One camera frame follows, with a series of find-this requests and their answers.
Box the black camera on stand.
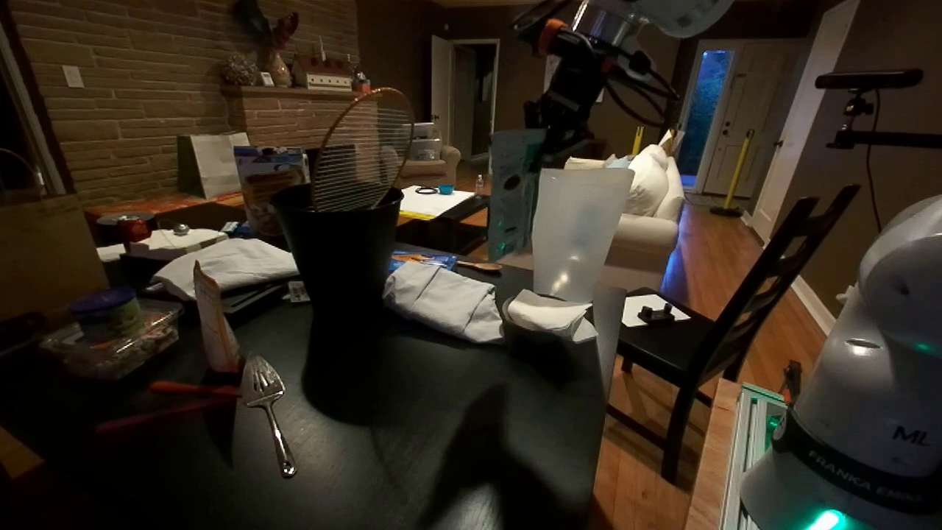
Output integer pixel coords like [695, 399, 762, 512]
[817, 69, 942, 152]

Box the black wooden chair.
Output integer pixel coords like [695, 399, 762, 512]
[608, 185, 857, 484]

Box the black wire basket vase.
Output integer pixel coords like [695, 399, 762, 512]
[275, 87, 414, 421]

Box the white cloth on table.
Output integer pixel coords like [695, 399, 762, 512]
[383, 263, 503, 344]

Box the teal packet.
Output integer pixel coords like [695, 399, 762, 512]
[489, 131, 545, 261]

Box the silver slotted spatula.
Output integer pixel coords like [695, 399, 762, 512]
[243, 358, 297, 481]

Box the translucent white plastic jar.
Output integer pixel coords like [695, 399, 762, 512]
[530, 168, 634, 302]

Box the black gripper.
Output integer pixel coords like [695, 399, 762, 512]
[522, 19, 618, 160]

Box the white folded napkin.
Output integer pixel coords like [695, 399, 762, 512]
[503, 290, 598, 344]

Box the clear plastic food container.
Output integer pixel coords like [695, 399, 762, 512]
[41, 297, 184, 381]

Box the white sofa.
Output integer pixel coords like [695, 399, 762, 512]
[568, 144, 687, 275]

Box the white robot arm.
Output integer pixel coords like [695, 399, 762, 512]
[739, 199, 942, 530]

